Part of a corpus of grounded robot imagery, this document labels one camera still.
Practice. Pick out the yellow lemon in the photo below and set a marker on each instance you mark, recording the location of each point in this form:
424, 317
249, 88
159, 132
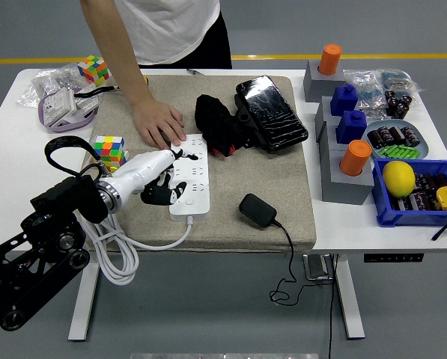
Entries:
398, 179

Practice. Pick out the black phone holder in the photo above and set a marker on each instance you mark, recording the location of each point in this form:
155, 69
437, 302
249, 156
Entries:
242, 115

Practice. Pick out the black table control panel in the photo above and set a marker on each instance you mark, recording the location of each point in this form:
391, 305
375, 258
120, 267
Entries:
393, 258

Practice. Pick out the clear bag of white parts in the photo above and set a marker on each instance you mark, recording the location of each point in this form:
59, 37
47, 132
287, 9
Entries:
47, 82

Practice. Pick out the purple plastic tray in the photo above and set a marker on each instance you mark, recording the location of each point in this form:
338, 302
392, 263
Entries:
67, 128

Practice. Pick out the blue block with knob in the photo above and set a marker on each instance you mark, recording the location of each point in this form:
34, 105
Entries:
343, 101
352, 127

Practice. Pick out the orange cylinder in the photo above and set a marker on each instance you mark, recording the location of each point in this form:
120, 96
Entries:
355, 157
329, 60

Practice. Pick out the blue plastic bin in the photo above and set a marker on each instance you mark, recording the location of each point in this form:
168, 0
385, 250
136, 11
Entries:
414, 218

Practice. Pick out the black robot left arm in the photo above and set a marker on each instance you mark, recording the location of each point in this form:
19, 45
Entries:
51, 209

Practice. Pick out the person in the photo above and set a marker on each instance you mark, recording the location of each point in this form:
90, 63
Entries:
170, 30

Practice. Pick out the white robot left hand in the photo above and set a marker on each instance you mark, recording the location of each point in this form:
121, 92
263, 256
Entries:
144, 168

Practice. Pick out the person's right forearm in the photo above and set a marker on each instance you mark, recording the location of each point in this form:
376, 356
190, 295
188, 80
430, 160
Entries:
118, 56

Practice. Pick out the grey-brown fabric mat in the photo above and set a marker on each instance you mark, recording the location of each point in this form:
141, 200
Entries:
245, 172

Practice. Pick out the clear bag of blue parts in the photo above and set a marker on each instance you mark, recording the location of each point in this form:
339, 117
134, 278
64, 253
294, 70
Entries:
397, 79

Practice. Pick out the clear bag of small parts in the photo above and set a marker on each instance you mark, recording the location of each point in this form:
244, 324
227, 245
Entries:
363, 84

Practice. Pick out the green plastic pieces pile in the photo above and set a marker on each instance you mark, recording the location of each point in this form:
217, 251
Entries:
397, 152

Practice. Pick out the person's right hand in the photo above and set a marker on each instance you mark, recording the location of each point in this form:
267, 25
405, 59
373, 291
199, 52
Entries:
157, 123

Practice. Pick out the white plastic socket module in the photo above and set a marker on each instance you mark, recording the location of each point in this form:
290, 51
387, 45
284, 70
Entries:
60, 106
86, 103

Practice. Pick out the light blue plate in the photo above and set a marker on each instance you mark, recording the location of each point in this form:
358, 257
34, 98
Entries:
424, 147

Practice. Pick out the black glossy phone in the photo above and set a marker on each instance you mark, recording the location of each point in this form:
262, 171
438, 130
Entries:
272, 112

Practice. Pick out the black cloth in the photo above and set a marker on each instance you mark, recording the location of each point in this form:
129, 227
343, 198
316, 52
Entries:
212, 116

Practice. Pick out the grey pen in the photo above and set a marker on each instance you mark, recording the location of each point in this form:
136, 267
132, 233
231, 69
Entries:
194, 71

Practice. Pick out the white table leg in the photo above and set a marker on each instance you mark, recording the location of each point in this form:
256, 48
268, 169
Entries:
352, 299
82, 299

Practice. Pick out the multicolour puzzle cube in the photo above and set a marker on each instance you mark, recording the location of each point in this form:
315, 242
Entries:
93, 71
109, 147

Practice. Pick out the grey block with hole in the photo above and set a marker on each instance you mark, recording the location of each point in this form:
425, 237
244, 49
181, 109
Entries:
343, 188
329, 140
316, 88
322, 112

